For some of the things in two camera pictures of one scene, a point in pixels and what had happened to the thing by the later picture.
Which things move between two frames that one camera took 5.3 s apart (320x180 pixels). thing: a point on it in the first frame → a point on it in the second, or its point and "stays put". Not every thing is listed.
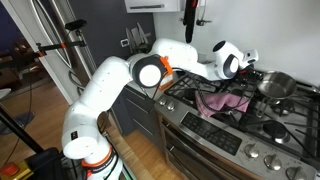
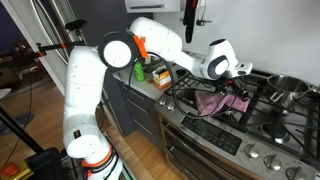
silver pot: (274, 84) → (290, 89)
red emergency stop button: (10, 169) stays put
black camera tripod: (73, 25) stays put
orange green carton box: (166, 81) stays put
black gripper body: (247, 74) → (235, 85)
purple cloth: (208, 104) stays put
